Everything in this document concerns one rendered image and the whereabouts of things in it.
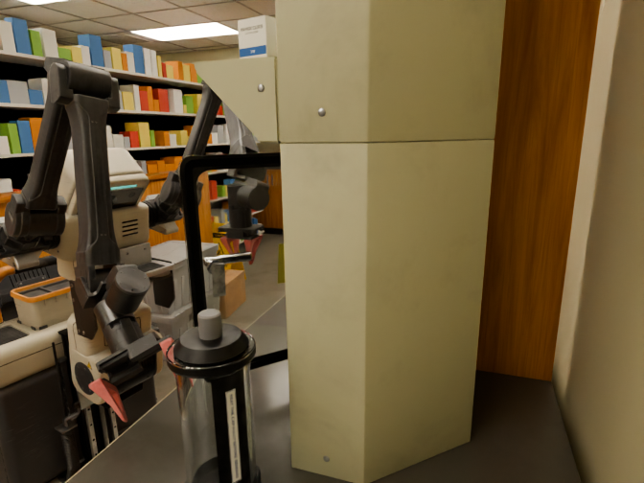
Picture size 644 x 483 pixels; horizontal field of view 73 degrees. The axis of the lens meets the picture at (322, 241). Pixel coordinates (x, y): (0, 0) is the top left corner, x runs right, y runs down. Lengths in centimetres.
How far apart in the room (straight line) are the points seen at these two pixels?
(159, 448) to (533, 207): 76
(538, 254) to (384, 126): 48
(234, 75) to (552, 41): 55
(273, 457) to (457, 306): 36
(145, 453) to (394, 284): 48
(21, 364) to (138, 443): 89
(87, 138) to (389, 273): 61
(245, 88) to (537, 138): 53
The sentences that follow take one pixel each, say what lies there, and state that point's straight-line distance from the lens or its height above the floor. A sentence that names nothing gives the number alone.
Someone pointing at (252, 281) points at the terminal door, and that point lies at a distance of 79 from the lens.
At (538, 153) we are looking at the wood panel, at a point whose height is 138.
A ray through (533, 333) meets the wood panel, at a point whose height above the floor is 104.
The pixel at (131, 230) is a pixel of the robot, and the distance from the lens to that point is 142.
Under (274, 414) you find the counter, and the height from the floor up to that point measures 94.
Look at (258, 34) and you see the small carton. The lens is 64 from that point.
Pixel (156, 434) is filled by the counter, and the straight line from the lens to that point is 83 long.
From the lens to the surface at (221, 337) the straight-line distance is 56.
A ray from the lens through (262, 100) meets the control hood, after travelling 56.
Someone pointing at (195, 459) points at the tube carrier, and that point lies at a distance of 62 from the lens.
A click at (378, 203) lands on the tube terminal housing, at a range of 52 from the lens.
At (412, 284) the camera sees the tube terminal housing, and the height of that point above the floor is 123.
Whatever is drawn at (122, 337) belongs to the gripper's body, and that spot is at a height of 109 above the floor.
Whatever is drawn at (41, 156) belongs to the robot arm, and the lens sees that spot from 109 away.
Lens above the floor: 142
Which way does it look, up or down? 14 degrees down
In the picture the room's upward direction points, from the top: 1 degrees counter-clockwise
